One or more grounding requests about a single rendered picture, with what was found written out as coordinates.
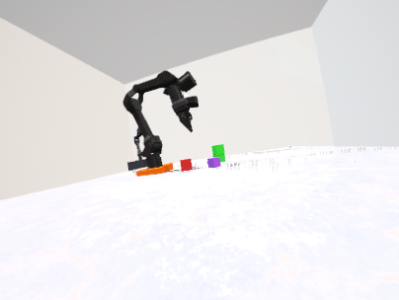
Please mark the purple block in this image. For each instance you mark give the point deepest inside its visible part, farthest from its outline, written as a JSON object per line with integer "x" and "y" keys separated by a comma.
{"x": 214, "y": 162}

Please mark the green block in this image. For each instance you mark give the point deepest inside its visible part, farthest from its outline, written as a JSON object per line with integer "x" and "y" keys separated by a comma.
{"x": 218, "y": 149}
{"x": 222, "y": 156}

